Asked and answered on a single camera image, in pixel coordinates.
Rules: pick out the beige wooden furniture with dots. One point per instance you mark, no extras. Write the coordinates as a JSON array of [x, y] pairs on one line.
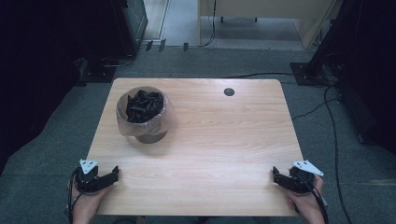
[[267, 7]]

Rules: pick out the person's right hand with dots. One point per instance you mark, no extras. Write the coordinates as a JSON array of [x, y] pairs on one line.
[[306, 203]]

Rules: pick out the black table grommet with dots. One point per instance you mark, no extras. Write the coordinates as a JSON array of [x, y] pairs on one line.
[[229, 91]]

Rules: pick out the dark glass cabinet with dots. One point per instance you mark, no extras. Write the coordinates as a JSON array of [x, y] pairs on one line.
[[132, 25]]

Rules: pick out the clear plastic bin liner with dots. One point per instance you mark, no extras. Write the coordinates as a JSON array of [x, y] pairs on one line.
[[146, 127]]

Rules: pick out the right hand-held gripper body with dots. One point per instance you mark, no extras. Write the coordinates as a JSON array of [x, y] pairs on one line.
[[300, 180]]

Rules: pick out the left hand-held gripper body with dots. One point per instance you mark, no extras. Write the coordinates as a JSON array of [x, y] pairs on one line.
[[87, 182]]

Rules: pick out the person's left hand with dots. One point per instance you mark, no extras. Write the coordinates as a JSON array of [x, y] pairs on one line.
[[87, 203]]

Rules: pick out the brown waste bin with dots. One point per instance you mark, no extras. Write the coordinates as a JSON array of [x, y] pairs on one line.
[[151, 137]]

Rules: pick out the black plastic bag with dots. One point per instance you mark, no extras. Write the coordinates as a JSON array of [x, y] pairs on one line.
[[144, 105]]

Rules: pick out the black stand base plate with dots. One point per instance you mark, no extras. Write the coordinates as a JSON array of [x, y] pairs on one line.
[[98, 74], [308, 76]]

